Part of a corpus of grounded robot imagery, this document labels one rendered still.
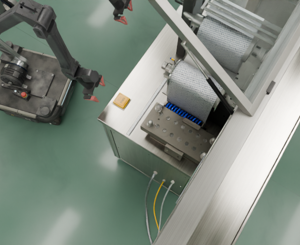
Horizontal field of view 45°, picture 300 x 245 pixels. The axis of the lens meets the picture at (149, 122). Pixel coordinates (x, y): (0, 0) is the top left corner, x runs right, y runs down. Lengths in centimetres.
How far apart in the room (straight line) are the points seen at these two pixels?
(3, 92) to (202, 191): 215
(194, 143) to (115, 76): 146
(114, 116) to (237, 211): 94
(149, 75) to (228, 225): 107
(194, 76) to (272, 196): 155
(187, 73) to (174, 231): 79
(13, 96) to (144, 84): 123
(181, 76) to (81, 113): 152
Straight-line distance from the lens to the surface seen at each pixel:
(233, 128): 124
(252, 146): 146
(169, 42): 224
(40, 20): 143
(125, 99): 204
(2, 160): 310
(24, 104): 292
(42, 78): 295
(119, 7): 207
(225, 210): 139
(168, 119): 188
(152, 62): 216
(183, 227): 115
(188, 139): 185
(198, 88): 166
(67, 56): 165
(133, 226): 280
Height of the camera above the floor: 280
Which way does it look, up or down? 71 degrees down
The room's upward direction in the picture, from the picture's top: straight up
